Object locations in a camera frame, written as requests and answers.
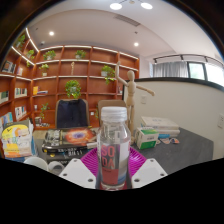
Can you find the white wall switch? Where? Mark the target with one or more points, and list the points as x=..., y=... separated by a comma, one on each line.
x=143, y=99

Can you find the clear water bottle red label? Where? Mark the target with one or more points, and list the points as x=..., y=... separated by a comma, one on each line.
x=114, y=146

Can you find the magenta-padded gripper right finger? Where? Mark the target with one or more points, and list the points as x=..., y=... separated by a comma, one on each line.
x=150, y=172

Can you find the small green white box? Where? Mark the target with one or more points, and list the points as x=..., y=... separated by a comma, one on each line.
x=146, y=138

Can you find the wooden artist mannequin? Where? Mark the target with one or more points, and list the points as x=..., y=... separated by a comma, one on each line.
x=130, y=90

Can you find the dark books with nebula cover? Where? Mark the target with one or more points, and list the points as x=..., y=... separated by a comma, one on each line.
x=73, y=136

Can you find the grey curtain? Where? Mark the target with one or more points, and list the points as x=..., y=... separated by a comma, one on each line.
x=170, y=69

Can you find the window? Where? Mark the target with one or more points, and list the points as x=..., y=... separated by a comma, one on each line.
x=206, y=73

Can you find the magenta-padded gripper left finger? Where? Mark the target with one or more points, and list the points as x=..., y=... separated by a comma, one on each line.
x=76, y=172

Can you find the ceiling air vent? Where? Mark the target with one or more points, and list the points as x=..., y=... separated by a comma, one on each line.
x=126, y=20

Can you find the branched ceiling lamp round bulbs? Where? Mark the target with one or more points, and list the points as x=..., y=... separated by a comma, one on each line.
x=115, y=6

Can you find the white wall socket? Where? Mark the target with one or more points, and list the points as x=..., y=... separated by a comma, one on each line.
x=221, y=121

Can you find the orange wooden shelf unit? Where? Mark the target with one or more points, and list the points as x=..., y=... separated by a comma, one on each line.
x=90, y=86

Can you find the dark blue office chair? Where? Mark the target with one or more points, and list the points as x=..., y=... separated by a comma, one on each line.
x=71, y=113

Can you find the round recessed ceiling light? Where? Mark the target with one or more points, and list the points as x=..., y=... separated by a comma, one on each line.
x=136, y=44
x=51, y=33

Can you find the white stack of books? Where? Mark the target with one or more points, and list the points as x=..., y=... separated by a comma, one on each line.
x=160, y=123

